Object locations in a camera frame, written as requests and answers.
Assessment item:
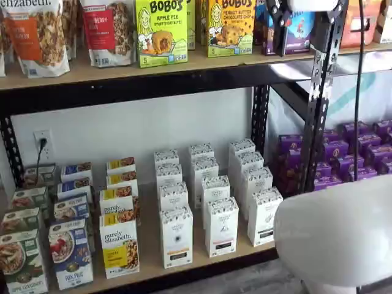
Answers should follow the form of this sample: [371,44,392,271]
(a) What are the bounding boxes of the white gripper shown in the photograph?
[265,0,339,58]

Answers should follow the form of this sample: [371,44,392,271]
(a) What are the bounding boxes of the tan snack box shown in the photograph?
[372,0,392,44]

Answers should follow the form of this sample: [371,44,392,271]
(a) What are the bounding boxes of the black plug with cord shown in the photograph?
[35,137,50,188]

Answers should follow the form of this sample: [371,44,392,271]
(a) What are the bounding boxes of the white wall outlet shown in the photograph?
[32,129,53,160]

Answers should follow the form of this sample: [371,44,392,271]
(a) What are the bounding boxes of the purple Annie's snack box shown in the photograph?
[274,170,306,197]
[356,134,382,151]
[315,160,333,179]
[313,175,344,192]
[377,159,392,176]
[321,140,350,162]
[322,129,339,145]
[349,166,379,183]
[276,150,303,173]
[341,121,370,139]
[365,145,392,164]
[371,119,392,136]
[336,154,366,173]
[279,134,304,153]

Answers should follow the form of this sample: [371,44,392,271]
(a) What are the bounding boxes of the red label granola bag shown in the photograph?
[80,0,137,69]

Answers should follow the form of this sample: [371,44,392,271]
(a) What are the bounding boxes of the green Bobo's apple pie box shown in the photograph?
[135,0,189,69]
[186,0,197,51]

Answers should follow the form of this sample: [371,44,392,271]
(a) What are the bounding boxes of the orange snack box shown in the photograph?
[339,0,384,49]

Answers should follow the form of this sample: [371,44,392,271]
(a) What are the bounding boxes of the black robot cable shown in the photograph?
[351,0,368,182]

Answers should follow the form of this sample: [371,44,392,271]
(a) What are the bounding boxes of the white yellow purely elizabeth box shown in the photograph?
[105,170,139,191]
[99,211,141,279]
[99,186,136,216]
[105,156,137,176]

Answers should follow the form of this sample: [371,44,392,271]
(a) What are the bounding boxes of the green oatmeal box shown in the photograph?
[0,228,50,294]
[0,207,41,237]
[23,163,58,189]
[10,186,50,213]

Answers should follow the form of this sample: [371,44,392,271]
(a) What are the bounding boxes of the blue flax oatmeal box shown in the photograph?
[48,218,94,291]
[60,161,94,183]
[53,194,91,222]
[56,176,93,200]

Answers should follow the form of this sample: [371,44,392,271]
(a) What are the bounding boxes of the white box black strip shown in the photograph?
[241,166,274,222]
[235,151,265,197]
[228,138,257,172]
[247,186,284,247]

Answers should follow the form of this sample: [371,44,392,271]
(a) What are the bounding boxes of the white box pink strip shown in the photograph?
[188,143,215,163]
[205,197,239,258]
[200,175,232,213]
[190,156,220,209]

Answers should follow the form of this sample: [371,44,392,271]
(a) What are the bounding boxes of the blue Zbar snack box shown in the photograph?
[255,0,317,57]

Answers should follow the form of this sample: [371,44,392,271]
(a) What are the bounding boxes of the orange label granola bag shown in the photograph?
[60,0,78,61]
[1,0,72,79]

